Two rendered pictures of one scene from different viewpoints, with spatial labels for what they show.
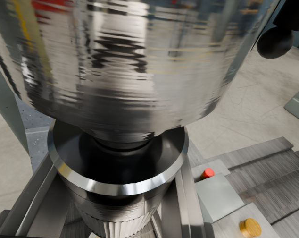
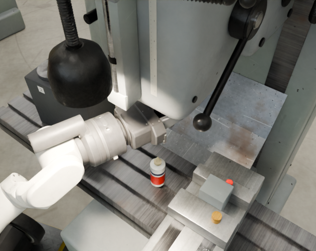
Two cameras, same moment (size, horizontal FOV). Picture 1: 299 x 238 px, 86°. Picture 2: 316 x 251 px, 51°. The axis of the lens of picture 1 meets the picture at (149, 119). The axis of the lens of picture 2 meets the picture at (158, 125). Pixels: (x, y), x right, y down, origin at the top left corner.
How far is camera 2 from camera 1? 62 cm
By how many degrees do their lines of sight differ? 45
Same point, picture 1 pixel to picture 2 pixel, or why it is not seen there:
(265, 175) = not seen: outside the picture
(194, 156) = (250, 186)
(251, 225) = (216, 214)
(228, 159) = (296, 233)
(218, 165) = (246, 193)
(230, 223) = (212, 209)
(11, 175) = not seen: hidden behind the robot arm
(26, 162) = not seen: hidden behind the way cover
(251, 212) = (230, 221)
